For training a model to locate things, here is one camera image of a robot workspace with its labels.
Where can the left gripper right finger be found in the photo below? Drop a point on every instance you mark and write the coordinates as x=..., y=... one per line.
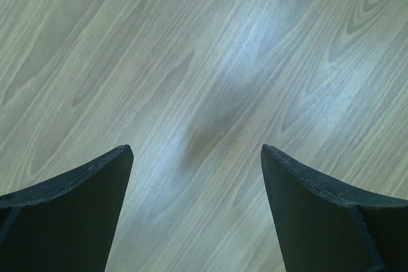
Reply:
x=324, y=224

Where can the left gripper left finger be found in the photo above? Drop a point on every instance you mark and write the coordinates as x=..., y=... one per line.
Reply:
x=68, y=222

